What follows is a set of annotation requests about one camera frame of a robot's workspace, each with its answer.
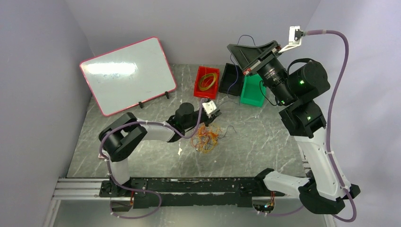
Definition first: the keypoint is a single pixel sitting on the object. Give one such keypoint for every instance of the pink framed whiteboard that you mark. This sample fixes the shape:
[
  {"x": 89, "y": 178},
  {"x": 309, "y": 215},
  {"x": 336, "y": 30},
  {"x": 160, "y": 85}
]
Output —
[{"x": 128, "y": 76}]

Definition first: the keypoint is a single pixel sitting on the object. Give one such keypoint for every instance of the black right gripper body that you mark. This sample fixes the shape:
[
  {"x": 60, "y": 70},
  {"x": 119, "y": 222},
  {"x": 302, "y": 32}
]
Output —
[{"x": 271, "y": 71}]

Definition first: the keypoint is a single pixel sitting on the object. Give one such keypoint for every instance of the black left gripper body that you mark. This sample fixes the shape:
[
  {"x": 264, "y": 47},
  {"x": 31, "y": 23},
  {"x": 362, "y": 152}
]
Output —
[{"x": 206, "y": 120}]

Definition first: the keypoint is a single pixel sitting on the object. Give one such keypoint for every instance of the red plastic bin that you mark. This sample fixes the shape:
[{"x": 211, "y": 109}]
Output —
[{"x": 206, "y": 82}]

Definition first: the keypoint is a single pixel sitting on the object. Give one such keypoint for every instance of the aluminium rail frame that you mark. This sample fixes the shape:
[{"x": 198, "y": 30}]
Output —
[{"x": 76, "y": 189}]

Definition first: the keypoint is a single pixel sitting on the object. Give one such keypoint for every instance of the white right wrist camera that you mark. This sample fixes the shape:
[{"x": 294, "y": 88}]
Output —
[{"x": 294, "y": 39}]

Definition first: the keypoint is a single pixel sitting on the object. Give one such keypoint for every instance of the black plastic bin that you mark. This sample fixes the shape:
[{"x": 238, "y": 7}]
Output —
[{"x": 232, "y": 80}]

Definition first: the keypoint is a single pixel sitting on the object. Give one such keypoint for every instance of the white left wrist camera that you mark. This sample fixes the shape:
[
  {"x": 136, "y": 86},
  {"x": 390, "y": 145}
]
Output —
[{"x": 209, "y": 107}]

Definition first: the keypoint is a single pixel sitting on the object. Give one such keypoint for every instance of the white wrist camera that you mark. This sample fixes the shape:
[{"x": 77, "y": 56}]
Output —
[
  {"x": 209, "y": 107},
  {"x": 294, "y": 39}
]

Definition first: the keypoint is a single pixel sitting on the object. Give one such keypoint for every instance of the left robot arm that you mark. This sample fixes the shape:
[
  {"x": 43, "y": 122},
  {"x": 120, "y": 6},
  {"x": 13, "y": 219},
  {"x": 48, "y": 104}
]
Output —
[{"x": 119, "y": 139}]

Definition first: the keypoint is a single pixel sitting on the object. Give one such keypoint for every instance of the green plastic bin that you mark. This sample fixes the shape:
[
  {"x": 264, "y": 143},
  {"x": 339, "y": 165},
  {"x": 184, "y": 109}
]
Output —
[{"x": 251, "y": 93}]

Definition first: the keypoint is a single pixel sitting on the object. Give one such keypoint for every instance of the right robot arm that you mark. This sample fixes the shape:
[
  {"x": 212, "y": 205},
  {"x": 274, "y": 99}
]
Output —
[{"x": 327, "y": 189}]

